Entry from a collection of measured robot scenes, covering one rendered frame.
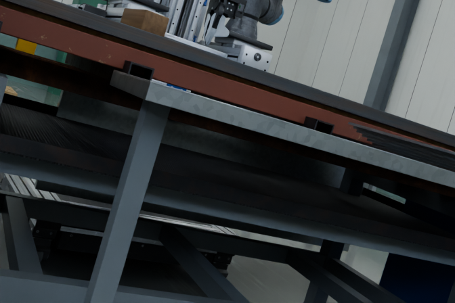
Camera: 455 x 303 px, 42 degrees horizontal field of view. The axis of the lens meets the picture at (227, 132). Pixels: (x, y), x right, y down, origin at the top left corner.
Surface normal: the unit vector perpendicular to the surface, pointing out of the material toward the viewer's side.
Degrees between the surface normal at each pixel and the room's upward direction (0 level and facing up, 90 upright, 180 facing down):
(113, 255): 90
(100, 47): 90
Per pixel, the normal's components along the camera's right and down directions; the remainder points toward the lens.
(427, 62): -0.84, -0.22
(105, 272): 0.39, 0.16
